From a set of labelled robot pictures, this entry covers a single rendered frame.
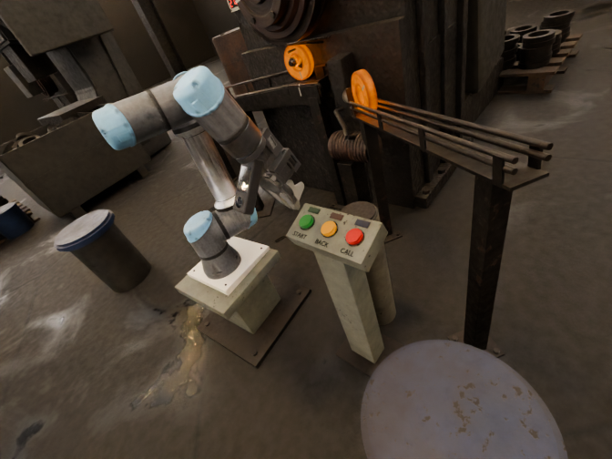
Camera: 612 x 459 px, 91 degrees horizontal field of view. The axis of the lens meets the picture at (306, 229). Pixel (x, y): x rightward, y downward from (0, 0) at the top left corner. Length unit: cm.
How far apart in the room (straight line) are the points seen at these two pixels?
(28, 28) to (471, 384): 377
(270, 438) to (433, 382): 67
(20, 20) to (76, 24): 41
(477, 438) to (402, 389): 13
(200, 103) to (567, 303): 128
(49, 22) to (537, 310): 395
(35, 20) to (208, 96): 330
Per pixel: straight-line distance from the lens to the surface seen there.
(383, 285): 107
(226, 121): 56
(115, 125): 64
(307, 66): 155
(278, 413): 121
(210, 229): 111
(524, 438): 68
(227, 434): 127
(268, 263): 119
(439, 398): 68
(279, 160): 64
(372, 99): 114
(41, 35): 378
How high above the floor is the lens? 106
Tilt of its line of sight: 38 degrees down
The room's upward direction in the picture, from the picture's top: 21 degrees counter-clockwise
